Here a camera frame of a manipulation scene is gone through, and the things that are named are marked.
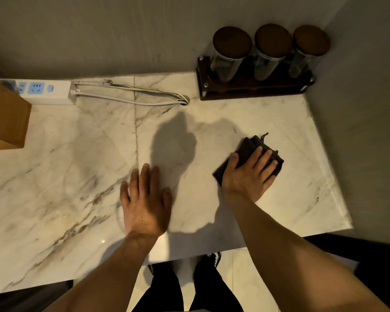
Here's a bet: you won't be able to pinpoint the person's right hand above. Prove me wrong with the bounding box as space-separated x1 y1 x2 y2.
221 146 279 204

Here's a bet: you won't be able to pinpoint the person's left hand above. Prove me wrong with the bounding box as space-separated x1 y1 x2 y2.
120 163 173 239

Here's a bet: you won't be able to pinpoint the dark cloth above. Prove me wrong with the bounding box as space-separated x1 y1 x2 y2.
213 133 284 187

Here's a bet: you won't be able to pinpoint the person's left forearm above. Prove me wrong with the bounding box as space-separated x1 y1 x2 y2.
42 232 159 312

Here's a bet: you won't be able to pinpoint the person's right forearm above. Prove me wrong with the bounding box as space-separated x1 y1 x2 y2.
223 192 390 312

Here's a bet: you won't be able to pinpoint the person's left black shoe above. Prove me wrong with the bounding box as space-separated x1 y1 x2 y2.
148 261 175 276

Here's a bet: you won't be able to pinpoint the person's black shoe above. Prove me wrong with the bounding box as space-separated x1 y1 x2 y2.
194 252 222 269
148 261 175 276

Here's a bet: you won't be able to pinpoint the person's right black shoe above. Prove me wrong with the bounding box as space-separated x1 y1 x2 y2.
194 252 222 269

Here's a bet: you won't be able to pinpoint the dark wooden jar rack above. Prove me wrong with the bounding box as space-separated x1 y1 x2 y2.
196 56 316 101

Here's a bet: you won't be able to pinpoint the black trousers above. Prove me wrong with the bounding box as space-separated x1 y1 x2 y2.
132 259 245 312

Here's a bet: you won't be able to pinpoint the glass jar with wooden lid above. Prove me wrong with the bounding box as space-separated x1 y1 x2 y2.
209 26 253 83
253 23 293 81
288 24 332 79

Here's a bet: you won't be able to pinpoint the white power strip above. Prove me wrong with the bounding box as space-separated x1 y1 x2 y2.
0 78 78 106

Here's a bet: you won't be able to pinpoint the brown cardboard box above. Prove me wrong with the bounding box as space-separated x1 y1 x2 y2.
0 75 32 152

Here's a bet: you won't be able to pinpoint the dark plug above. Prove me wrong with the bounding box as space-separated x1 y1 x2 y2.
0 79 19 94

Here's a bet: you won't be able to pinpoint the white power strip cable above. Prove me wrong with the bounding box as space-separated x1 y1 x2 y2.
70 89 190 107

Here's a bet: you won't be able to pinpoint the thin white cable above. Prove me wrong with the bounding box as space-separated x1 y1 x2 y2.
71 79 190 102

